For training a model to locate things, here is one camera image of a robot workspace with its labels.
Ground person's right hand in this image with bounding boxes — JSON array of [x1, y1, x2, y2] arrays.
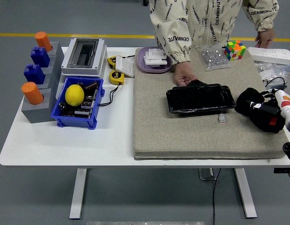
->
[[173, 62, 198, 87]]

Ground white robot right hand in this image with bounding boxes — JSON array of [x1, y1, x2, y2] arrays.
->
[[245, 88, 290, 120]]

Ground person's left hand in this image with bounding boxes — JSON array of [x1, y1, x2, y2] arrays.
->
[[254, 28, 276, 49]]

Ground glossy black panel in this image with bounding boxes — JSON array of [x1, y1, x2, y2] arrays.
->
[[166, 79, 237, 115]]

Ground black rag with red tag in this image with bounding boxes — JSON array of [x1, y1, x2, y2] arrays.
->
[[234, 87, 286, 134]]

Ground white power strip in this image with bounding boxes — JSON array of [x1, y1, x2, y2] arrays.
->
[[248, 46, 290, 66]]

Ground blue-rimmed tray of electronics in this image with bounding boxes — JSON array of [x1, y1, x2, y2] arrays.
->
[[267, 84, 286, 92]]

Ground white plastic parts pile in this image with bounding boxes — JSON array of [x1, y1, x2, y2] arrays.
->
[[142, 46, 168, 68]]

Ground clear bags of small parts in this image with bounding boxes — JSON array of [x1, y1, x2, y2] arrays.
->
[[254, 60, 290, 83]]

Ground multicolour puzzle cube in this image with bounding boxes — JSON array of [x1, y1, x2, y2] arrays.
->
[[224, 40, 247, 61]]

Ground clear bag of metal nuts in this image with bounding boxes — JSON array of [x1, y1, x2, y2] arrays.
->
[[197, 44, 234, 72]]

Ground purple tray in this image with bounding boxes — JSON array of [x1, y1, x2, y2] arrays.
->
[[135, 46, 173, 74]]

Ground person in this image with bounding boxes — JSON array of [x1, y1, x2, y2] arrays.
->
[[148, 0, 279, 63]]

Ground grey-brown mat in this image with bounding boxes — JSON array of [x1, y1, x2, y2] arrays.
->
[[133, 47, 290, 161]]

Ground black box under table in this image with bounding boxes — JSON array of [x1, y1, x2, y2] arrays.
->
[[273, 167, 290, 182]]

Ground yellow tape measure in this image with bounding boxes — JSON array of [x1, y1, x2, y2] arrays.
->
[[109, 69, 125, 85], [107, 55, 122, 69]]

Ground white table leg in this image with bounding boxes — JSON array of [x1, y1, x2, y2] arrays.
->
[[234, 168, 258, 219], [69, 168, 88, 220]]

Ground circuit board with capacitors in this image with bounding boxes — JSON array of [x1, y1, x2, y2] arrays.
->
[[58, 81, 99, 119]]

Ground grey electrical distribution box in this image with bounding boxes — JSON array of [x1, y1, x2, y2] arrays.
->
[[61, 37, 107, 78]]

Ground yellow lemon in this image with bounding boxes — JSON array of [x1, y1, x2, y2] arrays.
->
[[65, 84, 85, 107]]

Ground blue plastic bin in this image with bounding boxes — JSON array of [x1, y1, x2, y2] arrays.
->
[[50, 76, 105, 130]]

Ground orange cylinder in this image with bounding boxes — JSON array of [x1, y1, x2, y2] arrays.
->
[[21, 82, 44, 105], [34, 31, 53, 52]]

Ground blue notched block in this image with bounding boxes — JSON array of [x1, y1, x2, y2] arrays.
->
[[30, 46, 51, 68], [23, 63, 46, 85]]

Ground grey stepped block holder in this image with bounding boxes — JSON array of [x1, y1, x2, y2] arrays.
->
[[21, 41, 65, 124]]

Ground black cable loop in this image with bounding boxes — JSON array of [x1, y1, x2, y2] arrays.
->
[[264, 76, 288, 91]]

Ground white wall switch plate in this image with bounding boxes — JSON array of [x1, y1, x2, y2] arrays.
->
[[115, 56, 136, 78]]

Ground thin black cable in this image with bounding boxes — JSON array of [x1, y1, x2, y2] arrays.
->
[[99, 82, 124, 107]]

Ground black power cable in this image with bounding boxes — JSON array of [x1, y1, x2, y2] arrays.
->
[[212, 168, 222, 225]]

